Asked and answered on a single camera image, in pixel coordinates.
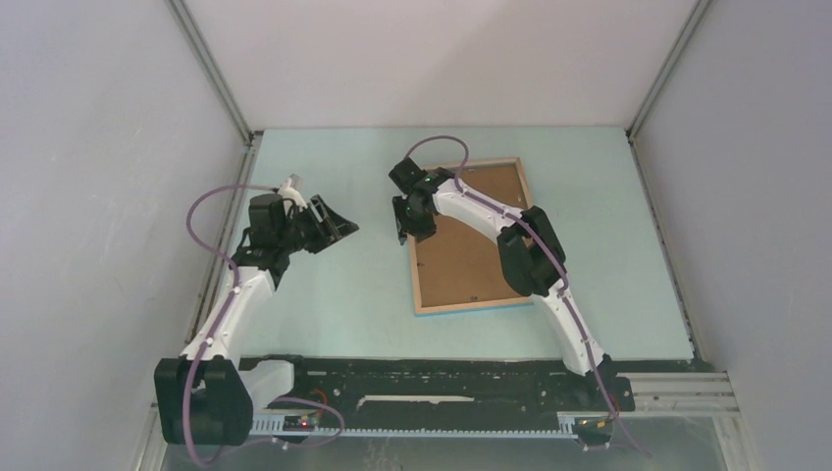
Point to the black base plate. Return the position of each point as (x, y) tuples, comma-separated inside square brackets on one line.
[(423, 395)]

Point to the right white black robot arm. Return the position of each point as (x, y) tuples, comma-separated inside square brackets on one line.
[(531, 257)]

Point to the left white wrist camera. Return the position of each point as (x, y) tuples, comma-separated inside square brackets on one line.
[(294, 185)]

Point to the small circuit board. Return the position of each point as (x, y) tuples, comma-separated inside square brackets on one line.
[(300, 423), (593, 434)]

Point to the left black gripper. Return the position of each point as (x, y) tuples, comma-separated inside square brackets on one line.
[(328, 232)]

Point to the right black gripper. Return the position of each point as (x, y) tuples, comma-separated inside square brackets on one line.
[(405, 227)]

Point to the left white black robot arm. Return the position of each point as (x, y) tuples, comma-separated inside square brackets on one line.
[(203, 398)]

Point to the wooden picture frame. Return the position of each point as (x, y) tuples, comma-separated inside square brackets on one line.
[(455, 305)]

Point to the left small circuit board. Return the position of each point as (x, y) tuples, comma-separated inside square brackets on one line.
[(300, 423)]

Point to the aluminium rail frame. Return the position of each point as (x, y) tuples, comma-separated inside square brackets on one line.
[(661, 389)]

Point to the right small circuit board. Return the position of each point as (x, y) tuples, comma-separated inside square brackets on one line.
[(593, 434)]

